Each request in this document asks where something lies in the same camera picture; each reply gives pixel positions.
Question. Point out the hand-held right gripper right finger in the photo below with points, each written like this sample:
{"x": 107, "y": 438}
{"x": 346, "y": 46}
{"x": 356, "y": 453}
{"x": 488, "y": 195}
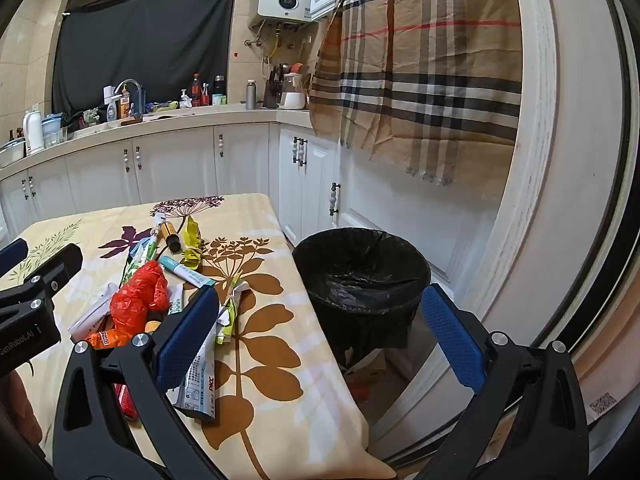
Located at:
{"x": 450, "y": 340}

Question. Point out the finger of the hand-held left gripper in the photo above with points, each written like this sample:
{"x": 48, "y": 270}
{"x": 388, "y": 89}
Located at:
{"x": 12, "y": 255}
{"x": 60, "y": 265}

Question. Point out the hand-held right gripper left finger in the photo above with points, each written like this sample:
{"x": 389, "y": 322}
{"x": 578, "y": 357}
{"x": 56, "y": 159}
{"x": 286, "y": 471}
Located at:
{"x": 185, "y": 330}

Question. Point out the white tube green print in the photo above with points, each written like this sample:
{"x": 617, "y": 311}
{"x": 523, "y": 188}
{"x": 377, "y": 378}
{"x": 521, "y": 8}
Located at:
{"x": 176, "y": 305}

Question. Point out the small orange black tube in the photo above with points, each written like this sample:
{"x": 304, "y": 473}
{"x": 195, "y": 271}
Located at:
{"x": 153, "y": 321}

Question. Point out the yellow green wrapper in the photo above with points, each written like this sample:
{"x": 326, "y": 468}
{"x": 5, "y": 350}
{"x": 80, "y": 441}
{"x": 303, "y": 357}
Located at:
{"x": 229, "y": 312}

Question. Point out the red plastic bag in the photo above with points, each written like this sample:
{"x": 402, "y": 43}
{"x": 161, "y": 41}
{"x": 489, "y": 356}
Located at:
{"x": 137, "y": 300}

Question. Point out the teal white tube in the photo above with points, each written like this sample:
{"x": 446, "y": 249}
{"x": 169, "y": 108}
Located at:
{"x": 187, "y": 272}

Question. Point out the white pack red print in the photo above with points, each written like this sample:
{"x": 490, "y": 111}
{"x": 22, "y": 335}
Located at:
{"x": 92, "y": 316}

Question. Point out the white packet blue print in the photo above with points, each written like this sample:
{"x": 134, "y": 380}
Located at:
{"x": 200, "y": 390}

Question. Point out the orange packet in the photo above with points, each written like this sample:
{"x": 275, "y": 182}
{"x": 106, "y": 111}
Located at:
{"x": 102, "y": 338}

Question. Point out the green white wrapper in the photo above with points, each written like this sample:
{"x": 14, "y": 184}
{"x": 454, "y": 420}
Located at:
{"x": 142, "y": 257}

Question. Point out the red packet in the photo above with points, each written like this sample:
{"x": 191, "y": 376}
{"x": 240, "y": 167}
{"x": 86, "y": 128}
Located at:
{"x": 124, "y": 400}

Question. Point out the orange tube black cap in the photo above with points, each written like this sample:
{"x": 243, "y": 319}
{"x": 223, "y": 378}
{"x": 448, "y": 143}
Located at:
{"x": 170, "y": 236}

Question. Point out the black bin with bag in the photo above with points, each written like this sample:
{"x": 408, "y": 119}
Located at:
{"x": 360, "y": 285}

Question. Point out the small white wrapper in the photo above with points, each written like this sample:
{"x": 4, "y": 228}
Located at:
{"x": 159, "y": 220}

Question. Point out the person's left forearm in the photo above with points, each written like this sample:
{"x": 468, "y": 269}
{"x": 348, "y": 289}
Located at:
{"x": 20, "y": 405}

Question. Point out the cardboard box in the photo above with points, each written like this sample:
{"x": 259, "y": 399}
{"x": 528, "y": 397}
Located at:
{"x": 367, "y": 366}

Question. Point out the floral tablecloth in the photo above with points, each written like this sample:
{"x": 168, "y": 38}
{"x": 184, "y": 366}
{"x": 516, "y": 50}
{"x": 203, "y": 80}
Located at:
{"x": 270, "y": 310}

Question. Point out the steel pot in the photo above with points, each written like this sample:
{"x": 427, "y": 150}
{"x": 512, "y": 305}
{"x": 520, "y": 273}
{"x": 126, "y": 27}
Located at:
{"x": 11, "y": 154}

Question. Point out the white kettle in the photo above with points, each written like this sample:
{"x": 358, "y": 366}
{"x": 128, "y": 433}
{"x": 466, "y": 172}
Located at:
{"x": 33, "y": 132}

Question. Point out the clear container blue lid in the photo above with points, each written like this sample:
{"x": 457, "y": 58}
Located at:
{"x": 53, "y": 131}

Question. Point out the white base cabinets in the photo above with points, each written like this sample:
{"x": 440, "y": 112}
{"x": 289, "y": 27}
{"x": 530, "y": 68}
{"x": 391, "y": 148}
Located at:
{"x": 170, "y": 165}

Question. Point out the code sticker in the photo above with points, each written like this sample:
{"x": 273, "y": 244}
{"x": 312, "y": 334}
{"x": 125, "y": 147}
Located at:
{"x": 602, "y": 402}

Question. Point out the white plastic bottle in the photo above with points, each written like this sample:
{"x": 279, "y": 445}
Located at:
{"x": 111, "y": 106}

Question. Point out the orange dish soap bottle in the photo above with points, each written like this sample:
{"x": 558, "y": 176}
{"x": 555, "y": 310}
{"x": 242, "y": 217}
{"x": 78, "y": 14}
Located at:
{"x": 125, "y": 106}

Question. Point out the yellow green pack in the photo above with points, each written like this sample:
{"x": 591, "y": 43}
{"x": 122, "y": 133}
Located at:
{"x": 165, "y": 106}

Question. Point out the chrome faucet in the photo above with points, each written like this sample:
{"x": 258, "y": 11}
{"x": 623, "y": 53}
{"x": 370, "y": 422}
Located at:
{"x": 131, "y": 85}

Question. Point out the beige countertop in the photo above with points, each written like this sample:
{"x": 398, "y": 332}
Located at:
{"x": 200, "y": 116}

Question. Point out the red cap sauce bottle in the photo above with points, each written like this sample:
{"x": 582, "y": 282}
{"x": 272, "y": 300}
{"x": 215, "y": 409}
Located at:
{"x": 196, "y": 92}

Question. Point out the small sauce bottle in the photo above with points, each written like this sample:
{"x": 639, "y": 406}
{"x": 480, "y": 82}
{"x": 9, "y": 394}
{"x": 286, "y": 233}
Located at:
{"x": 205, "y": 96}

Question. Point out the dark bottle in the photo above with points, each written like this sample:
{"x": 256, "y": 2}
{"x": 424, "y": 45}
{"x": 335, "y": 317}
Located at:
{"x": 219, "y": 90}

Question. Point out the grey thermos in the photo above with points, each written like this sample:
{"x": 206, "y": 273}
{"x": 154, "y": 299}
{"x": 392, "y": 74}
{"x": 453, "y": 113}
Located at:
{"x": 250, "y": 95}

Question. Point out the black knife block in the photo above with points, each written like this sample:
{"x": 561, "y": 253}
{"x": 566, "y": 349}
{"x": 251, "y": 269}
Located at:
{"x": 271, "y": 92}

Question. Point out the plaid cloth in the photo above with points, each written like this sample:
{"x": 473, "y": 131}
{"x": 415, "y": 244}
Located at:
{"x": 415, "y": 60}

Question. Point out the white door frame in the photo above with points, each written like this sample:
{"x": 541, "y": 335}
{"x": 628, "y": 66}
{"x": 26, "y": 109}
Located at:
{"x": 550, "y": 160}

